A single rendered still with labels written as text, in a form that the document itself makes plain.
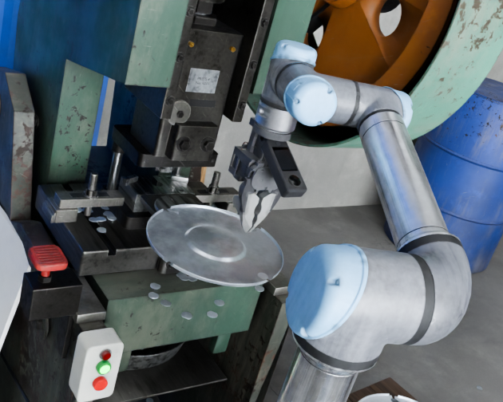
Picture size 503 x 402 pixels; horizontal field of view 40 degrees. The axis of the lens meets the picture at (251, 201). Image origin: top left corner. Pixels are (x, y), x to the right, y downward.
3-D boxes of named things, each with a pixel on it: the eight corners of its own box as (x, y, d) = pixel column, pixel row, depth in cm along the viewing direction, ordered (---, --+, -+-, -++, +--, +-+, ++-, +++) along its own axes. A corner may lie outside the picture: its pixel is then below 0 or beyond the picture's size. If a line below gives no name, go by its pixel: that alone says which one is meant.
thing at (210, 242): (223, 305, 123) (224, 301, 122) (116, 226, 136) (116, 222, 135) (307, 261, 145) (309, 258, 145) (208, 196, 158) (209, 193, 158)
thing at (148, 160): (215, 176, 158) (220, 155, 156) (136, 178, 146) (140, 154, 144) (183, 147, 169) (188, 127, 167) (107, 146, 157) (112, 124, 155)
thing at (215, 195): (243, 213, 175) (255, 177, 171) (188, 215, 166) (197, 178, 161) (232, 202, 180) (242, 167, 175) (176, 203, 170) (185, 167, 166)
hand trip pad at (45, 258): (65, 297, 127) (70, 262, 124) (32, 301, 124) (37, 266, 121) (52, 276, 132) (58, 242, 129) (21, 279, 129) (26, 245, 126)
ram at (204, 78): (223, 165, 151) (258, 34, 139) (162, 165, 142) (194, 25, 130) (186, 133, 163) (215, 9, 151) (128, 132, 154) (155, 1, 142)
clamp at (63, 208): (123, 219, 156) (131, 179, 151) (50, 222, 146) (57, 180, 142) (112, 206, 160) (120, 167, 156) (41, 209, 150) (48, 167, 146)
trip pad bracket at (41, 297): (69, 361, 136) (85, 280, 129) (21, 369, 131) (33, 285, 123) (59, 342, 141) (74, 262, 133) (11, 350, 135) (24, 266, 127)
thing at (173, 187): (190, 209, 162) (195, 192, 160) (132, 212, 154) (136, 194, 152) (173, 191, 169) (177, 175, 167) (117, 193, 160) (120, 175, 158)
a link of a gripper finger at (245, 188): (252, 208, 130) (264, 167, 126) (257, 213, 128) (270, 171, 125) (231, 209, 127) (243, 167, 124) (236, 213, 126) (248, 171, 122)
